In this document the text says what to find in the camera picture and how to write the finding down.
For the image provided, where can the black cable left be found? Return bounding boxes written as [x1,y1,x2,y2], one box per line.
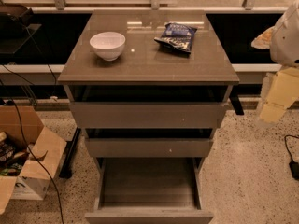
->
[0,63,65,224]

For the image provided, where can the blue chip bag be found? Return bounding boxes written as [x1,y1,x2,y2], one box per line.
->
[154,22,197,54]

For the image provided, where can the snack packs in box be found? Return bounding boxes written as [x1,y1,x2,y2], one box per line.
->
[0,132,29,176]

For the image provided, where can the grey top drawer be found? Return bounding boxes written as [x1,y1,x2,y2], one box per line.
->
[67,85,230,130]

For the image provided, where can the black power adapter with cable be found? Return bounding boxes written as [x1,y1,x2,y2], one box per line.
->
[284,134,299,180]

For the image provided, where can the grey drawer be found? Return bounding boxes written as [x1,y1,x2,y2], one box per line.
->
[67,85,230,130]
[85,158,214,224]
[85,128,213,158]

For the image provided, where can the grey drawer cabinet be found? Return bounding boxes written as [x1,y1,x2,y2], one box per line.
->
[57,9,241,161]

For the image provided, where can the black table leg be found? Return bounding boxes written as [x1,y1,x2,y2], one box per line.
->
[59,128,81,179]

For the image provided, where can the open cardboard box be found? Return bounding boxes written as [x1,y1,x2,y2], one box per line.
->
[0,105,66,214]

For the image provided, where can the grey bottom drawer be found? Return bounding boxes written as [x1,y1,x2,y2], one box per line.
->
[85,158,214,224]

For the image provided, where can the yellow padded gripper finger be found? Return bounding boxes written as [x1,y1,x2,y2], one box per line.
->
[256,67,299,126]

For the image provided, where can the white ceramic bowl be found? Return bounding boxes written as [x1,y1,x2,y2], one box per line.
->
[90,32,126,61]

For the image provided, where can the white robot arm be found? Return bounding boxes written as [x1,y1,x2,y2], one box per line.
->
[251,0,299,127]

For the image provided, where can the grey middle drawer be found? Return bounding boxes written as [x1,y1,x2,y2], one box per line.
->
[85,128,213,158]

